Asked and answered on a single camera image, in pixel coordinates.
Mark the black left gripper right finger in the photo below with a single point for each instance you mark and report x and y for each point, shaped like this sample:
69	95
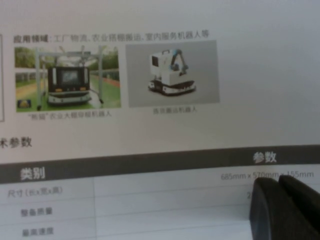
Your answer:
307	210

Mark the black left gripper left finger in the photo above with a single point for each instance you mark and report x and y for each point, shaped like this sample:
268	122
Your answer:
270	215

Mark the white product catalogue book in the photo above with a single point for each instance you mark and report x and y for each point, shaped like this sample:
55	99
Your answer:
160	125

